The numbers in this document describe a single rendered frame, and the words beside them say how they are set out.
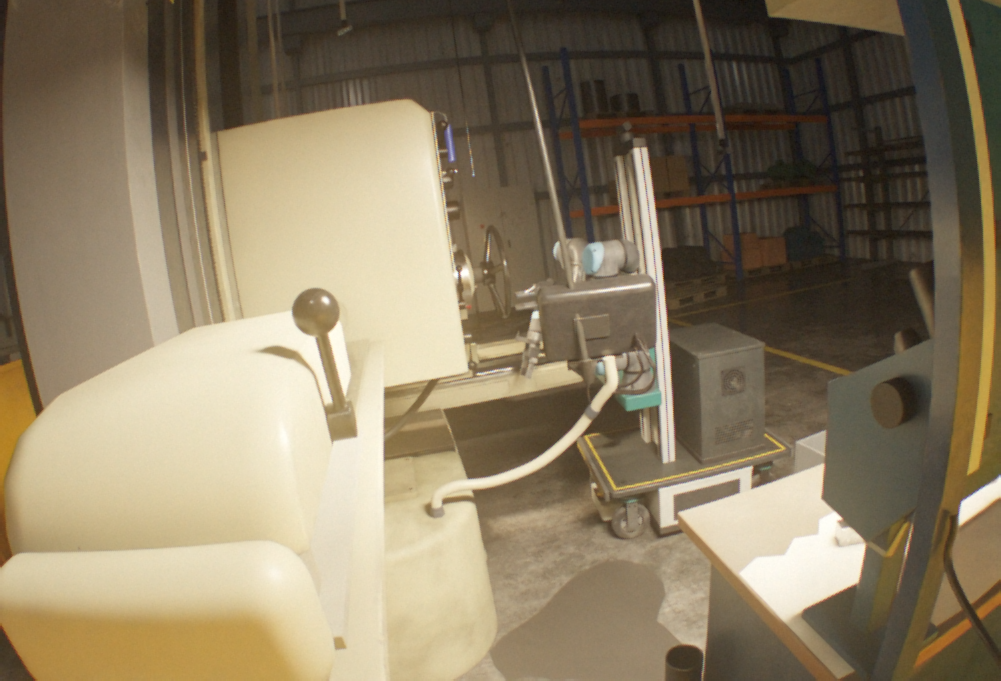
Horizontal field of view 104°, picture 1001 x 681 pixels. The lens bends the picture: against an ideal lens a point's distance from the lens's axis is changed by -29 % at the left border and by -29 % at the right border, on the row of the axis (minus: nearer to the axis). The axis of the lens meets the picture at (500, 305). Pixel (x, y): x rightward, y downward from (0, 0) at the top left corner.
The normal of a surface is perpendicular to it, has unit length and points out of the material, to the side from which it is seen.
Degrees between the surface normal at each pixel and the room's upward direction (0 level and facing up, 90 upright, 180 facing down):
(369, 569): 0
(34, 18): 90
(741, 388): 90
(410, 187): 90
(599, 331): 110
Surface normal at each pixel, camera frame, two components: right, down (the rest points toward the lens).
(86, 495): 0.11, -0.39
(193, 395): -0.05, -0.87
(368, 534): -0.14, -0.98
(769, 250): 0.20, 0.11
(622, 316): 0.00, 0.47
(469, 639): 0.80, -0.03
